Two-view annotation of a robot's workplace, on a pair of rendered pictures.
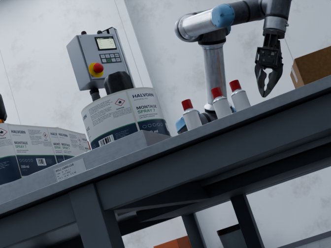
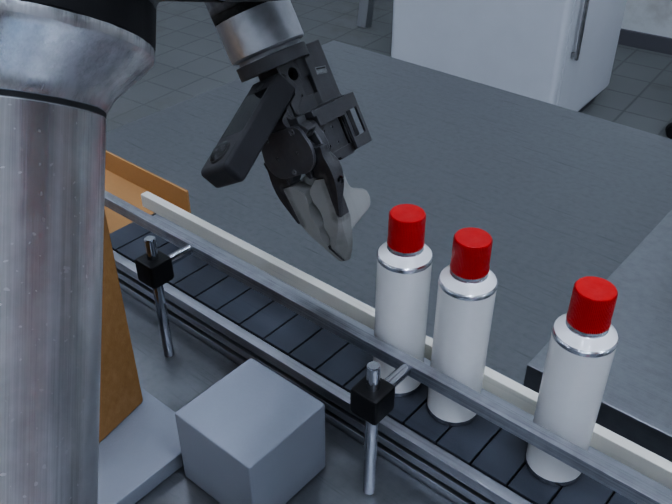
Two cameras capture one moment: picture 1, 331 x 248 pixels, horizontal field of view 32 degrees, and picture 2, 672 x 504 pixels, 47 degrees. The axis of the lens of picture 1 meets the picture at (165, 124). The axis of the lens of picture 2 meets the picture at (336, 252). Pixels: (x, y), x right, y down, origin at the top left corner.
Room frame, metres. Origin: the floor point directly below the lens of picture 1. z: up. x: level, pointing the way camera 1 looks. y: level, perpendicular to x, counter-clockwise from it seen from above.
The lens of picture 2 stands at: (2.41, -0.08, 1.45)
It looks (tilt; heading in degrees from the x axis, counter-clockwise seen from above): 35 degrees down; 204
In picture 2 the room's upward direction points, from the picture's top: straight up
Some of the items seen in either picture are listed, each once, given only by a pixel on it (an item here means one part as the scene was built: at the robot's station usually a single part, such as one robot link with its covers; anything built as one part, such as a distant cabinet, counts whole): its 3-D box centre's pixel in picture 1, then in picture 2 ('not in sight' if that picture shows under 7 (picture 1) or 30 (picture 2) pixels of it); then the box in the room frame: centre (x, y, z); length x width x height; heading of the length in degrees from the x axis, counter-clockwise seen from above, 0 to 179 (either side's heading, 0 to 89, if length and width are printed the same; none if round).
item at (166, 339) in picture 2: not in sight; (174, 290); (1.85, -0.53, 0.91); 0.07 x 0.03 x 0.17; 163
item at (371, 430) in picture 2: not in sight; (384, 417); (1.93, -0.24, 0.91); 0.07 x 0.03 x 0.17; 163
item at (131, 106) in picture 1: (126, 129); not in sight; (1.42, 0.10, 0.95); 0.20 x 0.20 x 0.14
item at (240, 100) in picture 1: (244, 109); (401, 302); (1.85, -0.26, 0.98); 0.05 x 0.05 x 0.20
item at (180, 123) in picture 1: (192, 128); not in sight; (2.36, -0.10, 1.07); 0.13 x 0.12 x 0.14; 112
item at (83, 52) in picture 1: (97, 61); not in sight; (2.07, 0.17, 1.38); 0.17 x 0.10 x 0.19; 129
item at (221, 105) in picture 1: (225, 116); (462, 329); (1.86, -0.20, 0.98); 0.05 x 0.05 x 0.20
